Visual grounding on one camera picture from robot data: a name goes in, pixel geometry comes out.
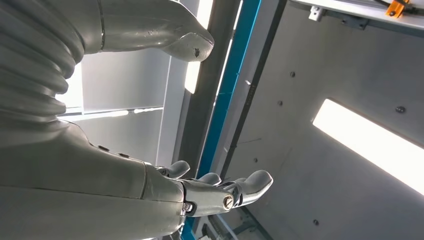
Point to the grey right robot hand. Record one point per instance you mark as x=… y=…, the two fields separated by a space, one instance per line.
x=82 y=185

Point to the narrow bright light strip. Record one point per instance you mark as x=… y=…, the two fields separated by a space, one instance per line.
x=192 y=78

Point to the blue metal beam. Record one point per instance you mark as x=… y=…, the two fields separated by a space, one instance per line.
x=232 y=82

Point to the bright rectangular light panel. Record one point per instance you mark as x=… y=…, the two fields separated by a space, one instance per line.
x=371 y=142

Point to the orange clip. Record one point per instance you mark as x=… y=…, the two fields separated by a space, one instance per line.
x=396 y=9

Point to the grey metal post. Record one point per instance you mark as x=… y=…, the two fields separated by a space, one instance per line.
x=205 y=109

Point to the white corner bracket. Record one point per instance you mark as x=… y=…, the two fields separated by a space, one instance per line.
x=316 y=13

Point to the dark metal bracket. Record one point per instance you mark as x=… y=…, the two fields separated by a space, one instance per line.
x=356 y=22

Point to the aluminium overhead rail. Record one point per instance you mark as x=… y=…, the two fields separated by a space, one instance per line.
x=364 y=11

